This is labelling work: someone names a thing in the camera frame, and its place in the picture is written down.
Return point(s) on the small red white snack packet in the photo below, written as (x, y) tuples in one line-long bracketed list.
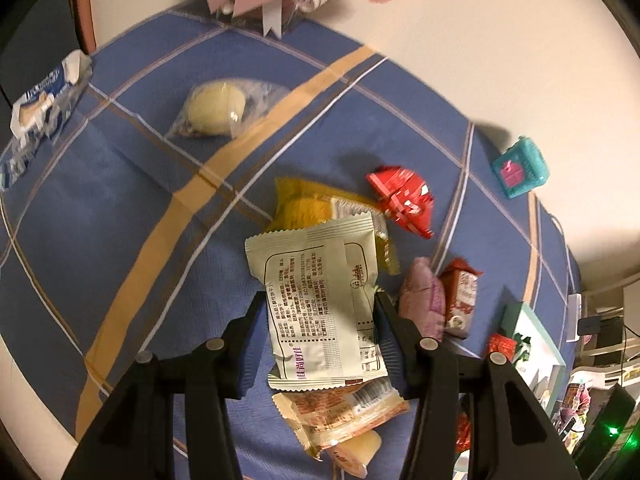
[(462, 300)]

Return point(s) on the clear wrapped yellow bun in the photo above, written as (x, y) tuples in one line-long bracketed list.
[(215, 110)]

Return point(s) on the black power adapter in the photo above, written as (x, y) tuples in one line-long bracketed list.
[(590, 325)]

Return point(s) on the white power strip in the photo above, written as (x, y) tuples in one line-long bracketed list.
[(574, 315)]

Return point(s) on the orange snack packet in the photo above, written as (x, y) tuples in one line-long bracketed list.
[(340, 410)]

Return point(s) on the white shelf unit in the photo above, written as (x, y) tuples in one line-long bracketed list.
[(612, 320)]

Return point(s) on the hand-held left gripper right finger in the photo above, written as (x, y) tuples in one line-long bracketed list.
[(395, 355)]

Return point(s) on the teal tin box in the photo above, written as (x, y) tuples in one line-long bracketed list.
[(520, 167)]

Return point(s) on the brown wooden headboard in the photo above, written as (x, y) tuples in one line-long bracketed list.
[(86, 5)]

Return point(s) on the red wrapper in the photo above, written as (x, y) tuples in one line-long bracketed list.
[(464, 427)]

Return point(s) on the blue white snack packet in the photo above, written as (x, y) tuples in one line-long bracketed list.
[(42, 95)]

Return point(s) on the pink snack packet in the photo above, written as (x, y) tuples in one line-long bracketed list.
[(422, 300)]

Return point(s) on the colourful clutter pile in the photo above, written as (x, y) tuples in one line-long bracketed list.
[(575, 405)]

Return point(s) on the yellow snack packet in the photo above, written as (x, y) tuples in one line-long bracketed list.
[(305, 205)]

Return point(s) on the pale yellow cake packet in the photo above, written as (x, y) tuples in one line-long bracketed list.
[(357, 452)]

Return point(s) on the clear snack packet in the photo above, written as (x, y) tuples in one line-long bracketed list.
[(17, 162)]

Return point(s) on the white box with teal rim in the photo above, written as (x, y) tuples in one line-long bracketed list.
[(535, 355)]

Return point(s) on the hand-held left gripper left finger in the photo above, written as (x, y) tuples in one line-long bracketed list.
[(245, 350)]

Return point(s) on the cream snack packet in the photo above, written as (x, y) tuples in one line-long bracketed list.
[(315, 300)]

